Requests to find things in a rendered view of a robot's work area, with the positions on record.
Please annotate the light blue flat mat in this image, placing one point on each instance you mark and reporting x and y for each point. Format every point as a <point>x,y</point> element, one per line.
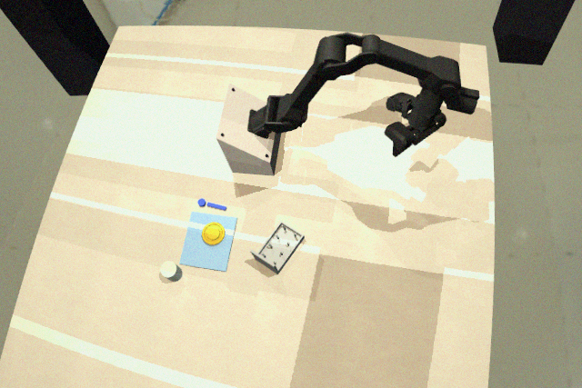
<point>198,253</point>

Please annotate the yellow plate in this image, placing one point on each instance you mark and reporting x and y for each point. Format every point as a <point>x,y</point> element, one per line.
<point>213,233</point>

